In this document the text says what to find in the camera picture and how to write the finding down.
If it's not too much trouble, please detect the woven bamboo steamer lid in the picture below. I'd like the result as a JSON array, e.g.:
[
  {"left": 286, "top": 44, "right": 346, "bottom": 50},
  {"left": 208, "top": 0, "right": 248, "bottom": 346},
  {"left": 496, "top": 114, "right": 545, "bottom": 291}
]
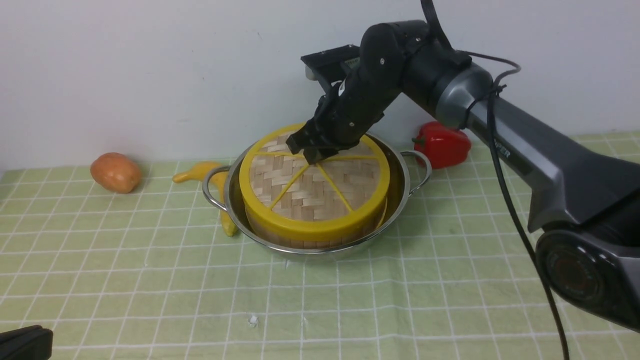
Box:
[{"left": 238, "top": 124, "right": 391, "bottom": 208}]

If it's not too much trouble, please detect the red bell pepper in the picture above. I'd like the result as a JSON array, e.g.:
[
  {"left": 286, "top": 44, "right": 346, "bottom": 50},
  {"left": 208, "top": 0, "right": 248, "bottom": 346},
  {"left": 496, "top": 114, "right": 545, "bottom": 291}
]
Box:
[{"left": 411, "top": 121, "right": 473, "bottom": 170}]

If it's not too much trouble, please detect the bamboo steamer basket yellow rim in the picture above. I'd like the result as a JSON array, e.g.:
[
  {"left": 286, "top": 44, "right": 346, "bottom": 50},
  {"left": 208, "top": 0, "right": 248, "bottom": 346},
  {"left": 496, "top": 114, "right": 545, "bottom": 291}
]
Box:
[{"left": 245, "top": 198, "right": 387, "bottom": 249}]

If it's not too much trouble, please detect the yellow banana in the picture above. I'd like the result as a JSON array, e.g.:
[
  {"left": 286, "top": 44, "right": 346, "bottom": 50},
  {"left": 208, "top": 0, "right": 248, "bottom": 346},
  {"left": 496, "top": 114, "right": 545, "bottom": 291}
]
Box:
[{"left": 172, "top": 161, "right": 238, "bottom": 237}]

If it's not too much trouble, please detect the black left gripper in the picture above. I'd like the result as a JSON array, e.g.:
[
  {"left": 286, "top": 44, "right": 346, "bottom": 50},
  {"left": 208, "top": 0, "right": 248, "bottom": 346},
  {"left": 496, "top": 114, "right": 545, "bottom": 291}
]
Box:
[{"left": 0, "top": 325, "right": 53, "bottom": 360}]

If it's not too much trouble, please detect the stainless steel pot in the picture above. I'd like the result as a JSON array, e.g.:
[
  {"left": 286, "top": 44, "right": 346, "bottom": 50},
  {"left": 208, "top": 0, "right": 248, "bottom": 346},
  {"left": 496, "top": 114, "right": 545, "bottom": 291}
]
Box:
[{"left": 202, "top": 132, "right": 433, "bottom": 262}]

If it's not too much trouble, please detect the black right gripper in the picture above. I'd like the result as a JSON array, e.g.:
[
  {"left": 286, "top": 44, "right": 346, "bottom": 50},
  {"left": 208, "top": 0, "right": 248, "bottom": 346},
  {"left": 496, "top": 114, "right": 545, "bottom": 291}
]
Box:
[{"left": 286, "top": 22, "right": 416, "bottom": 166}]

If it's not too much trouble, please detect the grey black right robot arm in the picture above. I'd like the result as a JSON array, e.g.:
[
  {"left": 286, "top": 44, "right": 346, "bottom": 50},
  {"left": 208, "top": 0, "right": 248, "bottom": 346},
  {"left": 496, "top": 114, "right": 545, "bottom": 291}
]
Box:
[{"left": 286, "top": 20, "right": 640, "bottom": 332}]

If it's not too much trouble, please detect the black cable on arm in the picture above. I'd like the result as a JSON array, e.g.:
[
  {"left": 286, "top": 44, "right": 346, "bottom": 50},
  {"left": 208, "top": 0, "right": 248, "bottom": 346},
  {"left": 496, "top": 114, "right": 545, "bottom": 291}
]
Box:
[{"left": 421, "top": 0, "right": 571, "bottom": 360}]

